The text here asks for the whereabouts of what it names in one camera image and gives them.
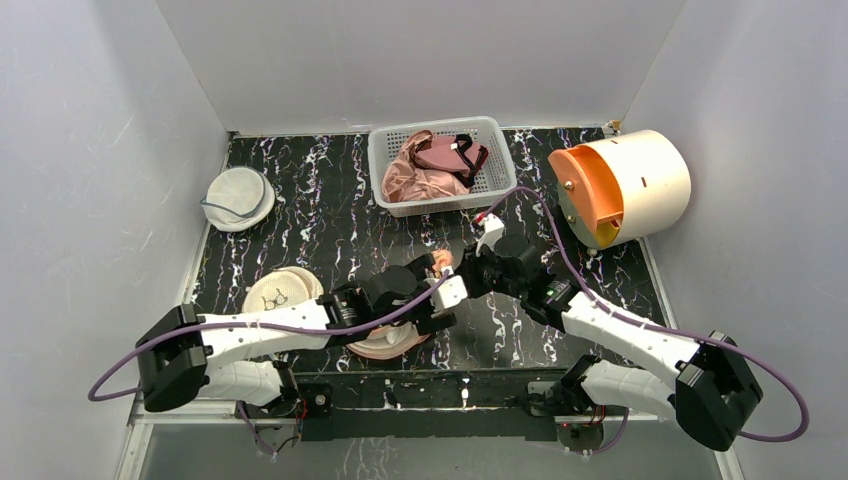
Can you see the white plastic basket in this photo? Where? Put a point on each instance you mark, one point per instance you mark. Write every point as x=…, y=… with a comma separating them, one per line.
x=497, y=175

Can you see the white orange toy washing drum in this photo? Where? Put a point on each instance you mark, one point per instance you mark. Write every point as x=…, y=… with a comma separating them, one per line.
x=619, y=189

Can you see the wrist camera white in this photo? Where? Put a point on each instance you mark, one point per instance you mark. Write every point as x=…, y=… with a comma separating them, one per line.
x=492, y=228
x=450, y=293

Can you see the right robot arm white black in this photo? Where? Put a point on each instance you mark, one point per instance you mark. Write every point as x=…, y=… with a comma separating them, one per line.
x=710, y=391

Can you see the pink satin garment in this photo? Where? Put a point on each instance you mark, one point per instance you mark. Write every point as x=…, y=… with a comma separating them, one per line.
x=405, y=181

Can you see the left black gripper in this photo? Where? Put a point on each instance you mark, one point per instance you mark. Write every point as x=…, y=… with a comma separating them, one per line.
x=429, y=320

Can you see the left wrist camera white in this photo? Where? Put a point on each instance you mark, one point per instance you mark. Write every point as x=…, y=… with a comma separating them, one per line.
x=450, y=293

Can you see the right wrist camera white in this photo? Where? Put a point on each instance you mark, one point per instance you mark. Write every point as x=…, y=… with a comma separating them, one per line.
x=492, y=228

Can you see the round white mesh laundry bag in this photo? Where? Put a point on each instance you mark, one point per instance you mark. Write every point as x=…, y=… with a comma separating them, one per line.
x=238, y=199

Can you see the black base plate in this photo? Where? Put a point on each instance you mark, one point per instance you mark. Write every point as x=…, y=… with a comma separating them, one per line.
x=523, y=403

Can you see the peach patterned mesh laundry bag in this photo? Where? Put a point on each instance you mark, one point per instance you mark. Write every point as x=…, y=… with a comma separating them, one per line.
x=386, y=341

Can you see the pink bra black trim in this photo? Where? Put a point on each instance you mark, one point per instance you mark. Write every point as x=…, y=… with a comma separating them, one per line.
x=458, y=155

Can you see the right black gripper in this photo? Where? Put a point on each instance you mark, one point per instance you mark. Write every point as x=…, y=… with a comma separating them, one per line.
x=475, y=267

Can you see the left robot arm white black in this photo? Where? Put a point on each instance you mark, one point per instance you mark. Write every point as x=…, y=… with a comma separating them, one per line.
x=187, y=355

